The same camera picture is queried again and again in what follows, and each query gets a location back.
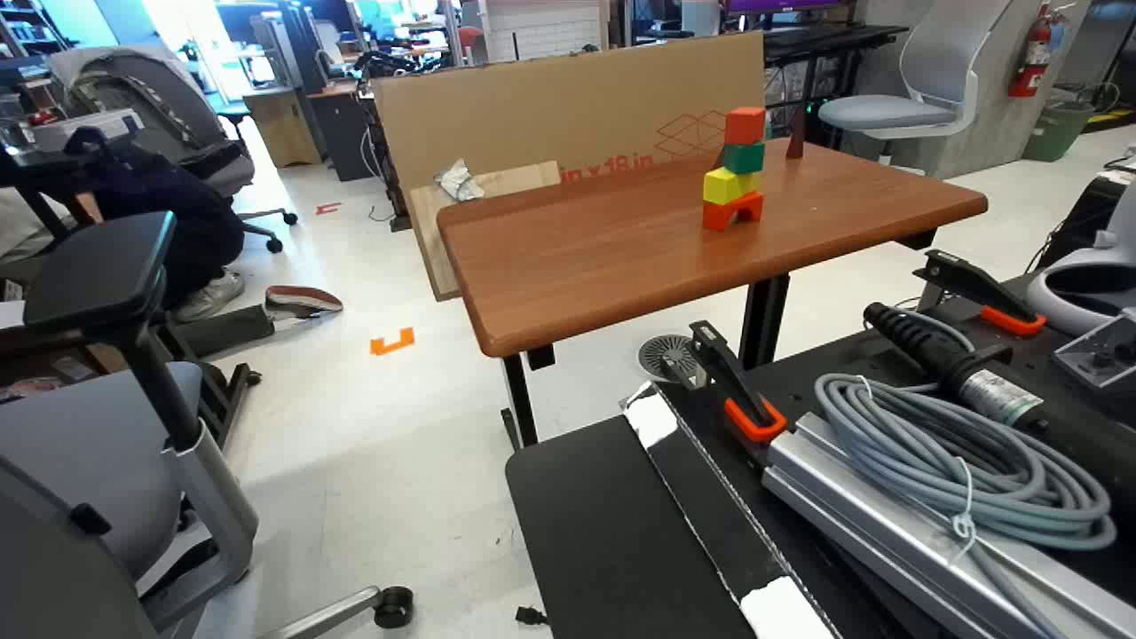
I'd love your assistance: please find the coiled grey cable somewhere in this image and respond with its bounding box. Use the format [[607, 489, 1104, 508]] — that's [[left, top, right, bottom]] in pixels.
[[808, 368, 1117, 556]]

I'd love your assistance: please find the black orange clamp left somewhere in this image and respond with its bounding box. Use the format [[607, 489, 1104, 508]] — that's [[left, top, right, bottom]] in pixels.
[[638, 320, 788, 446]]

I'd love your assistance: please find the black orange clamp right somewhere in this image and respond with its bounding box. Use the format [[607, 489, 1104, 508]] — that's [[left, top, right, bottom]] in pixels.
[[916, 247, 1047, 337]]

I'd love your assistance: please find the person in dark clothes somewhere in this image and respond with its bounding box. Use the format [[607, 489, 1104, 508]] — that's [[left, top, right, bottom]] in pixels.
[[65, 123, 248, 323]]

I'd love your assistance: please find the large cardboard sheet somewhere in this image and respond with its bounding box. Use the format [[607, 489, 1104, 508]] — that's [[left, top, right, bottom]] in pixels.
[[371, 31, 764, 235]]

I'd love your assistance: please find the green cube block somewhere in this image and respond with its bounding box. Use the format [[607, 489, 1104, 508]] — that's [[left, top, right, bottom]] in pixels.
[[720, 141, 767, 175]]

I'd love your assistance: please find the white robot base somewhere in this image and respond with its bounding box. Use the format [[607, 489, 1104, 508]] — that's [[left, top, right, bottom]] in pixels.
[[1026, 175, 1136, 335]]

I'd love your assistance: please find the brown wooden table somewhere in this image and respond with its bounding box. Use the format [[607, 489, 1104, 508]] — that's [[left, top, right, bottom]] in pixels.
[[440, 140, 986, 446]]

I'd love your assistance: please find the shoe on floor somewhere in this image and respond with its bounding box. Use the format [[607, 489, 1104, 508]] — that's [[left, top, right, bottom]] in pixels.
[[266, 285, 344, 320]]

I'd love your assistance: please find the red fire extinguisher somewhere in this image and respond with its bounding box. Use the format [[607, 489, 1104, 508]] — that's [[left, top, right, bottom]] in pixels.
[[1008, 5, 1054, 99]]

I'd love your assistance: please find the grey office chair foreground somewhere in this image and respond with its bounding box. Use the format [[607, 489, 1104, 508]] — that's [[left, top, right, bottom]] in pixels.
[[0, 209, 414, 639]]

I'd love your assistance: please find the red top cube block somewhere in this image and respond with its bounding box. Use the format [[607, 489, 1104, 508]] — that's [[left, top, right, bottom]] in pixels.
[[725, 105, 767, 144]]

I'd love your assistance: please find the black cable connector plug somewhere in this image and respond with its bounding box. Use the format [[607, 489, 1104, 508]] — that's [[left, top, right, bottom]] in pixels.
[[862, 303, 1042, 428]]

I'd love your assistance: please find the white office chair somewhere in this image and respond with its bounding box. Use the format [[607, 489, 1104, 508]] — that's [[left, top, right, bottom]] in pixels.
[[820, 0, 1012, 156]]

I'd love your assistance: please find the short dark brown cone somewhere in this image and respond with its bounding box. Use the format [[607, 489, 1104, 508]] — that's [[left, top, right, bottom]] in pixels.
[[786, 114, 807, 160]]

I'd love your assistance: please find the black orange clamp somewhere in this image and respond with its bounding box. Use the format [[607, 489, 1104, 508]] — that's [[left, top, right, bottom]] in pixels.
[[638, 320, 788, 446], [916, 247, 1047, 337]]

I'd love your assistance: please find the yellow cube block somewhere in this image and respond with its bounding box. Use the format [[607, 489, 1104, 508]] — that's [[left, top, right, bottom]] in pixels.
[[703, 167, 745, 205]]

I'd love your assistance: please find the black grey background chair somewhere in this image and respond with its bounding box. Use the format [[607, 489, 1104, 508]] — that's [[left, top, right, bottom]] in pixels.
[[51, 46, 255, 202]]

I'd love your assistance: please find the silver aluminium rail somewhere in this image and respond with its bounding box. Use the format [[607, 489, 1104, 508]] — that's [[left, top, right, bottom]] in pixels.
[[764, 415, 1136, 639]]

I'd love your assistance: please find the orange arch block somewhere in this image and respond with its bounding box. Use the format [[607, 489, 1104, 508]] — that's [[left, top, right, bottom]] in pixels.
[[703, 192, 764, 230]]

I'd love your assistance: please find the black foreground table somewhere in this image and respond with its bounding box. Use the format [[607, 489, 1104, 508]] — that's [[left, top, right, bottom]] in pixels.
[[504, 308, 1136, 639]]

